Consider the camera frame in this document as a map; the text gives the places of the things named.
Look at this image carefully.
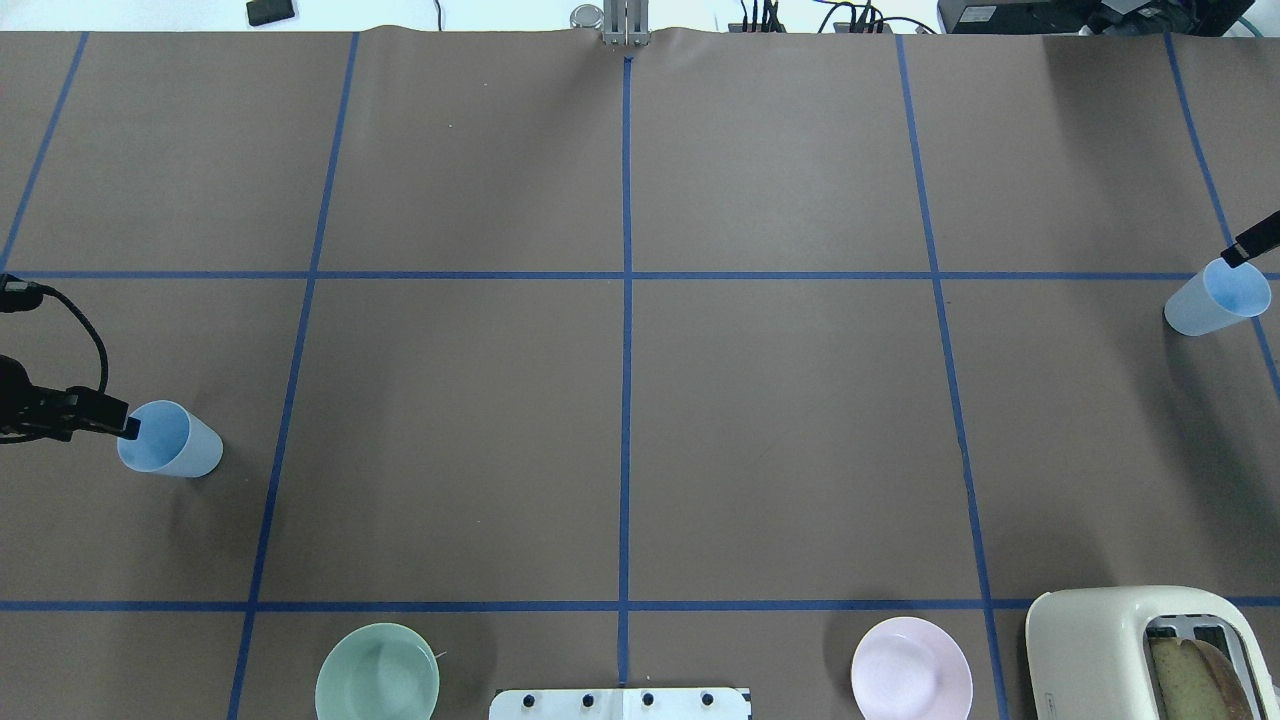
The pink bowl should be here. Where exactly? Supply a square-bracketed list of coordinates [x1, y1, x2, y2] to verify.
[849, 616, 974, 719]

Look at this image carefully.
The blue cup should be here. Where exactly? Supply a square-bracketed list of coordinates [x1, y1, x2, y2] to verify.
[1164, 258, 1274, 337]
[116, 400, 224, 479]

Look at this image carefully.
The orange black usb hub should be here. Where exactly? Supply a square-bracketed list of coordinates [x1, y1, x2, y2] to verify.
[826, 4, 893, 35]

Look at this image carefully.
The green bowl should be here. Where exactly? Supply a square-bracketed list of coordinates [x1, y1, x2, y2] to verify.
[314, 623, 442, 719]

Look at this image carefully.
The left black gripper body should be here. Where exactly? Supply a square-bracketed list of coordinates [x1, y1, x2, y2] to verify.
[1, 356, 76, 443]

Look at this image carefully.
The black laptop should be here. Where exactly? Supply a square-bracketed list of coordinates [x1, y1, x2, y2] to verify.
[937, 1, 1254, 37]

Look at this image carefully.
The white pedestal column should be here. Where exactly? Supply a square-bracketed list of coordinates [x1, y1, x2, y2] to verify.
[488, 687, 754, 719]

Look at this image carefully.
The aluminium frame post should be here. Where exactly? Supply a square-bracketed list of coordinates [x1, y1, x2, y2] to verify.
[600, 0, 652, 47]

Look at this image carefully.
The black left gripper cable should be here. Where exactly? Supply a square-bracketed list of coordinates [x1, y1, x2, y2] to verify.
[0, 278, 109, 396]

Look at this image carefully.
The small black device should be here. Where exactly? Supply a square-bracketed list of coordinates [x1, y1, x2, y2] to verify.
[244, 0, 296, 28]

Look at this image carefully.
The cream toaster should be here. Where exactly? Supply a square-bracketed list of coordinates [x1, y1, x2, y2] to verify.
[1024, 585, 1277, 719]

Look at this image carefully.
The toast slice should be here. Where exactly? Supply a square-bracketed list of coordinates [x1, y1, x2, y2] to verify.
[1148, 637, 1254, 719]

